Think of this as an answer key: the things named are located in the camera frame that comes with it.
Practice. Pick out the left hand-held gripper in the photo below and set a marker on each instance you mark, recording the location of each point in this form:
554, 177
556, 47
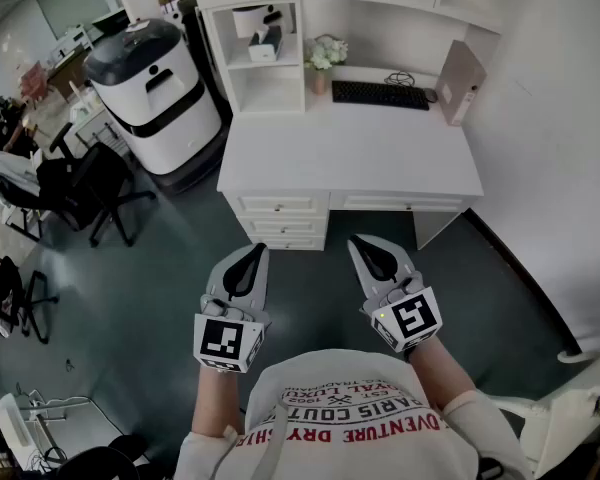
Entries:
222, 343

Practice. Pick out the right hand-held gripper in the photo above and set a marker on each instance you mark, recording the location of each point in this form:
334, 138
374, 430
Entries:
410, 318

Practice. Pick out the green white tissues pack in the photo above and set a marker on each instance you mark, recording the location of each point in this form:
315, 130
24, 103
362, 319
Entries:
265, 45

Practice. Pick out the person's left forearm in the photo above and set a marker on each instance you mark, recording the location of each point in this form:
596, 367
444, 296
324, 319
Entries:
215, 403

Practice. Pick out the person's right forearm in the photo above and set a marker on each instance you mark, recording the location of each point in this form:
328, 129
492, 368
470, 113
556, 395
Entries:
435, 373

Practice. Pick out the white desk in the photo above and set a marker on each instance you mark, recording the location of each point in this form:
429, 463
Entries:
350, 148

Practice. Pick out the person's white printed shirt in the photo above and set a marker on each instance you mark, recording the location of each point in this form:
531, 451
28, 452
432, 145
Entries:
330, 373

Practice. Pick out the black keyboard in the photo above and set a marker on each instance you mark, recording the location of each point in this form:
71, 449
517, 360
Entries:
380, 95

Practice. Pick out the black mouse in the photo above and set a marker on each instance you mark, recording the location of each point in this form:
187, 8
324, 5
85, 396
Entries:
431, 95

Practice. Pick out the small black floor object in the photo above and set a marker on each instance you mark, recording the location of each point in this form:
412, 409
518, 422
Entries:
70, 365

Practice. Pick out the black office chair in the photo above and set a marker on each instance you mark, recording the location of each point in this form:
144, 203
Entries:
80, 178
0, 288

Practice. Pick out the pink vase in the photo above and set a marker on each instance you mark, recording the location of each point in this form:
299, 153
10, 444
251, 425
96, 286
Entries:
320, 83

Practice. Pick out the beige file box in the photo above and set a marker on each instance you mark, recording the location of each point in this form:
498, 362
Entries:
460, 83

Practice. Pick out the white artificial flowers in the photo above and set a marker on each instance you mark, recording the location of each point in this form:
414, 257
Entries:
325, 53

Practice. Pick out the black round stool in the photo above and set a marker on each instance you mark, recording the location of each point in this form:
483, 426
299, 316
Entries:
105, 463

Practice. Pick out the white wooden chair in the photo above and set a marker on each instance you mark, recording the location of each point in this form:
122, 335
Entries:
570, 418

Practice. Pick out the white jacket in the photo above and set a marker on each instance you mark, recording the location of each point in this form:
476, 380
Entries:
7, 168

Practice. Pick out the white flat device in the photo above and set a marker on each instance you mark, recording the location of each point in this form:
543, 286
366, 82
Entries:
12, 420

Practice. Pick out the wooden table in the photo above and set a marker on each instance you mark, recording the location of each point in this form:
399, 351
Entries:
70, 75

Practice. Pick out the red chair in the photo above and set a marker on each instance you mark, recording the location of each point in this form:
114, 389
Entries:
32, 80

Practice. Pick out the white shelf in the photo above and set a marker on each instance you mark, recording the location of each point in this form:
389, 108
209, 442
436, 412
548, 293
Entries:
75, 43

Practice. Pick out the black monitor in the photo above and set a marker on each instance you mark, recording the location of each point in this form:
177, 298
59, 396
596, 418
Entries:
111, 20

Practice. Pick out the black stool frame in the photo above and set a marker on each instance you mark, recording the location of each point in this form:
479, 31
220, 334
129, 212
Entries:
42, 299

